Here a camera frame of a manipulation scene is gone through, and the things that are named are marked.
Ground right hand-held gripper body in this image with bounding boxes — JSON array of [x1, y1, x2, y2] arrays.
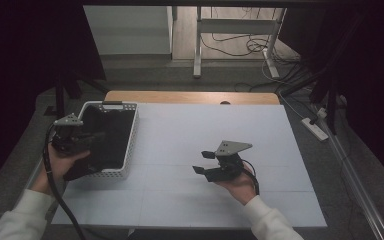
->
[[206, 140, 254, 183]]

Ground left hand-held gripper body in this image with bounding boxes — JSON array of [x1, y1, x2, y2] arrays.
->
[[51, 113, 105, 156]]

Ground dark navy sweater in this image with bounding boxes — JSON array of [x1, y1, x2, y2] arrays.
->
[[62, 104, 136, 182]]

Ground white perforated plastic basket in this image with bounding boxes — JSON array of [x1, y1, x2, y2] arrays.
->
[[55, 100, 140, 181]]

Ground person's right hand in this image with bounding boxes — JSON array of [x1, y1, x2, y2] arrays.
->
[[213, 167, 260, 206]]

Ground person's left hand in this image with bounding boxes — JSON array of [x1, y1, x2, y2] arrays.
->
[[29, 143, 91, 196]]

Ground black stand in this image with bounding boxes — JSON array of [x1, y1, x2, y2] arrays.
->
[[43, 64, 109, 132], [279, 13, 369, 136]]

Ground dark curtain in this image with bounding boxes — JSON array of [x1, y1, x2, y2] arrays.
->
[[0, 0, 107, 196], [279, 0, 384, 184]]

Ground white power strip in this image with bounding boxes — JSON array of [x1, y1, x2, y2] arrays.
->
[[300, 117, 330, 142]]

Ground white cabinet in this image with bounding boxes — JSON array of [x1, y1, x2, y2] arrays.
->
[[83, 5, 174, 56]]

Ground right hand-held gripper black cable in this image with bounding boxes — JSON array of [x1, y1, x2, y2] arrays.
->
[[241, 158, 261, 196]]

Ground hand-held gripper black cable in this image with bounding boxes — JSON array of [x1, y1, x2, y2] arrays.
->
[[241, 158, 261, 196], [42, 123, 88, 240]]

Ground aluminium rail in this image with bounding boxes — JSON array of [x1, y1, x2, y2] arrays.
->
[[0, 109, 81, 240], [313, 104, 384, 240]]

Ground left hand-held gripper black cable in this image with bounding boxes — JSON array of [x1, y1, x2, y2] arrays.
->
[[42, 123, 88, 240]]

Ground tangled black cables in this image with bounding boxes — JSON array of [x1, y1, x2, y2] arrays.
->
[[199, 6, 314, 94]]

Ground white metal desk frame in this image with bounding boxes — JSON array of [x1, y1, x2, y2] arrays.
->
[[193, 6, 288, 80]]

